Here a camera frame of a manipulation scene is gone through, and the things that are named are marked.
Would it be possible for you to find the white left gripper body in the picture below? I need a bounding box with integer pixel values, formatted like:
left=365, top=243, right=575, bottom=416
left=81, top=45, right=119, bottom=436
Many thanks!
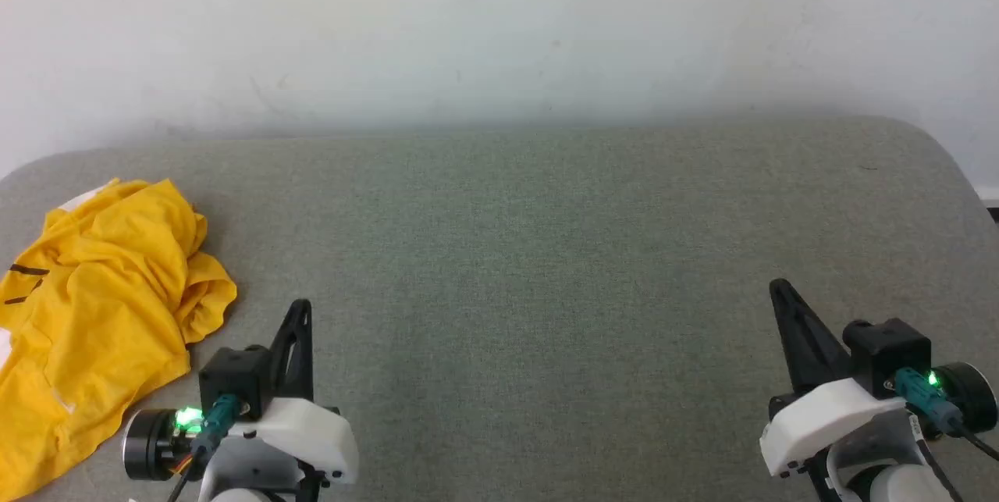
left=123, top=399, right=360, bottom=483

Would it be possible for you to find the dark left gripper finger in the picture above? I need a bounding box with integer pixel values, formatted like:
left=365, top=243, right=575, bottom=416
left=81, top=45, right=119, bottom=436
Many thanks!
left=268, top=299, right=315, bottom=403

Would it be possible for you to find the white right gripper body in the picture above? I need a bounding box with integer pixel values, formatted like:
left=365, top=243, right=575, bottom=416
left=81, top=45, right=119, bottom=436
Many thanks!
left=761, top=361, right=998, bottom=478

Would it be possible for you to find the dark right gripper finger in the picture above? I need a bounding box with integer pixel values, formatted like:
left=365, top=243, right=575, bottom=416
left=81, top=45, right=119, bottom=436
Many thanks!
left=769, top=278, right=851, bottom=395

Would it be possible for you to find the yellow printed t-shirt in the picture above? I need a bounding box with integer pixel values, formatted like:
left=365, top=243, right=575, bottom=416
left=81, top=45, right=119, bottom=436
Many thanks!
left=0, top=178, right=239, bottom=501

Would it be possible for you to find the teal-plug left camera cable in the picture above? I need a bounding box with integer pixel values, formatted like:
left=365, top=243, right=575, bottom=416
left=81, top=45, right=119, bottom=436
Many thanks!
left=165, top=395, right=243, bottom=502

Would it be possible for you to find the teal-plug camera cable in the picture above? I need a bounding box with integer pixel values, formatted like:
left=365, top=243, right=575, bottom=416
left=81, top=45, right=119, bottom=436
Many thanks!
left=165, top=395, right=243, bottom=502
left=894, top=368, right=999, bottom=462

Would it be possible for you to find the teal-plug right camera cable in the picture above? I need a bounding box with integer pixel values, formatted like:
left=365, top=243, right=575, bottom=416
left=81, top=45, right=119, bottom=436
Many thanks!
left=894, top=368, right=999, bottom=462

